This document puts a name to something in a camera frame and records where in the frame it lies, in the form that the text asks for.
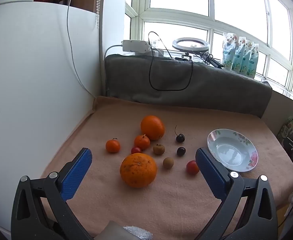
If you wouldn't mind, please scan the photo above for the large smooth orange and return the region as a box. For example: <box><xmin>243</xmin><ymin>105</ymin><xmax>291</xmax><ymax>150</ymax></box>
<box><xmin>140</xmin><ymin>115</ymin><xmax>165</xmax><ymax>141</ymax></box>

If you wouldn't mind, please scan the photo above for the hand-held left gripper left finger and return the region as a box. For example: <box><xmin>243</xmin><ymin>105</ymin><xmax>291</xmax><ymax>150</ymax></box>
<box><xmin>11</xmin><ymin>147</ymin><xmax>94</xmax><ymax>240</ymax></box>

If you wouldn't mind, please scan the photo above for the white bead chain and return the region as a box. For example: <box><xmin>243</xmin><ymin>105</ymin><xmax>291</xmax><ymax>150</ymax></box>
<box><xmin>94</xmin><ymin>0</ymin><xmax>104</xmax><ymax>28</ymax></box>

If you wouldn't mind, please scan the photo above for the white ring light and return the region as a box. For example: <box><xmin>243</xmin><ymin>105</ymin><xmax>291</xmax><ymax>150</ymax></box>
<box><xmin>172</xmin><ymin>37</ymin><xmax>210</xmax><ymax>54</ymax></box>

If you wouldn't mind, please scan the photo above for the floral refill pouch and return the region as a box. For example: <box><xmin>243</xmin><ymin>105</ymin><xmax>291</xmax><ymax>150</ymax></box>
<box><xmin>222</xmin><ymin>32</ymin><xmax>238</xmax><ymax>71</ymax></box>
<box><xmin>246</xmin><ymin>43</ymin><xmax>260</xmax><ymax>79</ymax></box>
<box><xmin>239</xmin><ymin>39</ymin><xmax>254</xmax><ymax>77</ymax></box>
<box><xmin>232</xmin><ymin>36</ymin><xmax>247</xmax><ymax>73</ymax></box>

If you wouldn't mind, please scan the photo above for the white fluffy cloth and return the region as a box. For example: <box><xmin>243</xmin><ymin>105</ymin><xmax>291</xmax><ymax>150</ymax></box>
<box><xmin>123</xmin><ymin>226</ymin><xmax>153</xmax><ymax>240</ymax></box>

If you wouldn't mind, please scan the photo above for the grey blanket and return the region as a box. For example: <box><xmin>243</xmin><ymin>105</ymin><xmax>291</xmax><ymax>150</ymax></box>
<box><xmin>104</xmin><ymin>54</ymin><xmax>273</xmax><ymax>119</ymax></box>

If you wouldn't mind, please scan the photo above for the floral white plate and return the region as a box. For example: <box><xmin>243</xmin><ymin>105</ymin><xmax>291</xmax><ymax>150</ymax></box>
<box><xmin>207</xmin><ymin>129</ymin><xmax>259</xmax><ymax>172</ymax></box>

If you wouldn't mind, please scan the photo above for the dark cherry with long stem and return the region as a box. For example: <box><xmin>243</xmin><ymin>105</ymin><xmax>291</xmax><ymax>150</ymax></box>
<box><xmin>174</xmin><ymin>125</ymin><xmax>185</xmax><ymax>143</ymax></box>

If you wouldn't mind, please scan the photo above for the thin white cable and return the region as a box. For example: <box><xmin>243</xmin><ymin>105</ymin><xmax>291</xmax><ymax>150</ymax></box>
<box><xmin>66</xmin><ymin>0</ymin><xmax>97</xmax><ymax>98</ymax></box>

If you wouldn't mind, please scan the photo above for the white power adapter box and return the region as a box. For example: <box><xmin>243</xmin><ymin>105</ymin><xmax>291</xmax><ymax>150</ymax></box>
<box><xmin>121</xmin><ymin>39</ymin><xmax>152</xmax><ymax>55</ymax></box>

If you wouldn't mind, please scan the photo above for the green carton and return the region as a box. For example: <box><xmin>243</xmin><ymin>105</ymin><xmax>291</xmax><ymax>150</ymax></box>
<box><xmin>278</xmin><ymin>116</ymin><xmax>293</xmax><ymax>140</ymax></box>

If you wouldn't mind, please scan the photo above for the black tripod clamp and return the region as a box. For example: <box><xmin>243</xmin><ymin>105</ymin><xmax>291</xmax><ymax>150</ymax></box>
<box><xmin>175</xmin><ymin>52</ymin><xmax>224</xmax><ymax>69</ymax></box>

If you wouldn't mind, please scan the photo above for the white window frame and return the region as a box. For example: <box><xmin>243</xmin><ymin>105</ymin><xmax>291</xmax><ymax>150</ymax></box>
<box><xmin>125</xmin><ymin>0</ymin><xmax>293</xmax><ymax>105</ymax></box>

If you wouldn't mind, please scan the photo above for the small mandarin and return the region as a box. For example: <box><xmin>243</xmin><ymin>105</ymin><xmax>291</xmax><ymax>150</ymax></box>
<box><xmin>105</xmin><ymin>138</ymin><xmax>121</xmax><ymax>153</ymax></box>
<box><xmin>134</xmin><ymin>134</ymin><xmax>151</xmax><ymax>151</ymax></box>

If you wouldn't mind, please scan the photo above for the white side panel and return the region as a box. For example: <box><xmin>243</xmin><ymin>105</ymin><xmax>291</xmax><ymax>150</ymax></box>
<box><xmin>0</xmin><ymin>1</ymin><xmax>104</xmax><ymax>230</ymax></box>

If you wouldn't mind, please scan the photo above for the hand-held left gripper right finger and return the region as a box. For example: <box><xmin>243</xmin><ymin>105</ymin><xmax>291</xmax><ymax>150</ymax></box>
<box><xmin>195</xmin><ymin>147</ymin><xmax>279</xmax><ymax>240</ymax></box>

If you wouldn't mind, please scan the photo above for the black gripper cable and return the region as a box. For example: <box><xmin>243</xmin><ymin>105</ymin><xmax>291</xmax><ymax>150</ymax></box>
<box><xmin>284</xmin><ymin>192</ymin><xmax>293</xmax><ymax>230</ymax></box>

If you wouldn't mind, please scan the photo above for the large spotted orange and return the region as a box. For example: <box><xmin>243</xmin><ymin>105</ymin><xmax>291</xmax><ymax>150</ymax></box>
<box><xmin>120</xmin><ymin>153</ymin><xmax>158</xmax><ymax>188</ymax></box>

